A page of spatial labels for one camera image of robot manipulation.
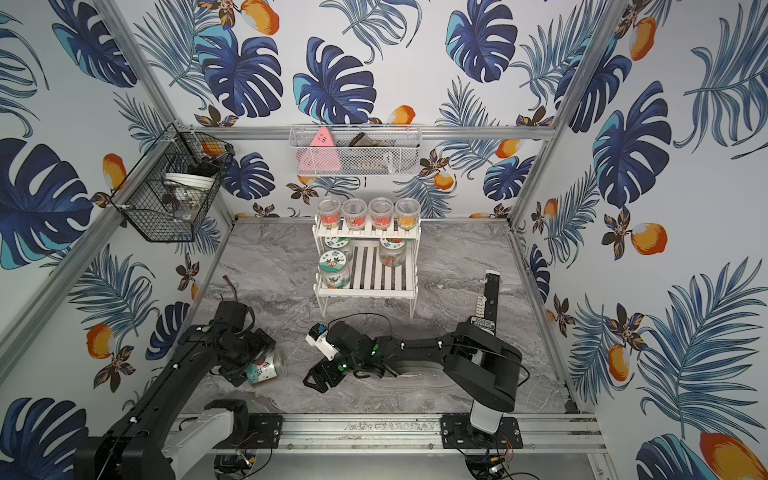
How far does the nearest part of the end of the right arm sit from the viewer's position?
706 mm

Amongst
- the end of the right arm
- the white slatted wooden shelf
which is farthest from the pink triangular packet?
the end of the right arm

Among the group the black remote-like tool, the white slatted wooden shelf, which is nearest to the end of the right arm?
the white slatted wooden shelf

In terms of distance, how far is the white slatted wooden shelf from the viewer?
831 mm

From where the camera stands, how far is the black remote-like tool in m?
0.94

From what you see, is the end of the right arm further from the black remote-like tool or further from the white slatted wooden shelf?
the black remote-like tool

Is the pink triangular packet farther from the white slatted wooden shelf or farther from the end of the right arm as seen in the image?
the end of the right arm

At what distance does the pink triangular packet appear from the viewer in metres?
0.90
